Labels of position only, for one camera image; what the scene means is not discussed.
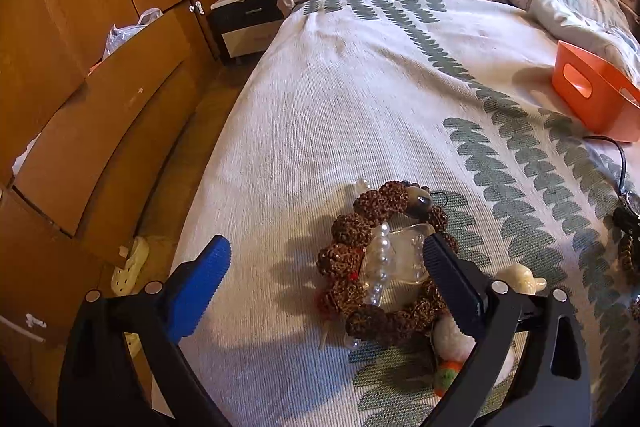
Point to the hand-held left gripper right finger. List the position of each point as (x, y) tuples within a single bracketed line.
[(450, 277)]

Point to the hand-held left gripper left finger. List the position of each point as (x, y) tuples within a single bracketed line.
[(200, 292)]

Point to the cream shell ornament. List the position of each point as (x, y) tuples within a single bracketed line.
[(517, 276)]

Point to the orange plastic basket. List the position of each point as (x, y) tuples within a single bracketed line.
[(605, 112)]

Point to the white pompom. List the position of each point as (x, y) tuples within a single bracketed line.
[(447, 337)]

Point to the cream perforated slipper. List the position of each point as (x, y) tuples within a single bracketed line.
[(130, 267)]

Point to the orange green pompom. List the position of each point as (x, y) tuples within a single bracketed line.
[(445, 377)]

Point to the leaf print bedspread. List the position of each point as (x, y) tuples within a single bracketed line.
[(350, 107)]

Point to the white plastic bag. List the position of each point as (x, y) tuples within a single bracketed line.
[(125, 34)]

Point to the black white nightstand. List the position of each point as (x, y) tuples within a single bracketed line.
[(245, 27)]

